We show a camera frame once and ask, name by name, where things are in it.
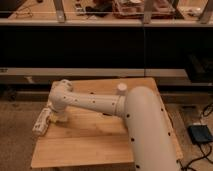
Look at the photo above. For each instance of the black power adapter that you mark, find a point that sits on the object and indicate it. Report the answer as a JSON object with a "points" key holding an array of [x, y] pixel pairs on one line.
{"points": [[200, 134]]}

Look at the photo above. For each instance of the cluttered tray on shelf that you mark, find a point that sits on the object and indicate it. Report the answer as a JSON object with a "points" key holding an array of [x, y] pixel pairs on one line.
{"points": [[135, 8]]}

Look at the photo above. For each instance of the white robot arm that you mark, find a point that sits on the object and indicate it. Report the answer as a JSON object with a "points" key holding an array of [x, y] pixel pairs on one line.
{"points": [[143, 114]]}

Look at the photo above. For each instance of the wooden table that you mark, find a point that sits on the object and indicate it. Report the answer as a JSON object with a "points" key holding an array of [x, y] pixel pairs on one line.
{"points": [[92, 138]]}

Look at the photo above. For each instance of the white toothpaste tube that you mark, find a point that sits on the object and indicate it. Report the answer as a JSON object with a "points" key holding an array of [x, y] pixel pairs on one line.
{"points": [[41, 125]]}

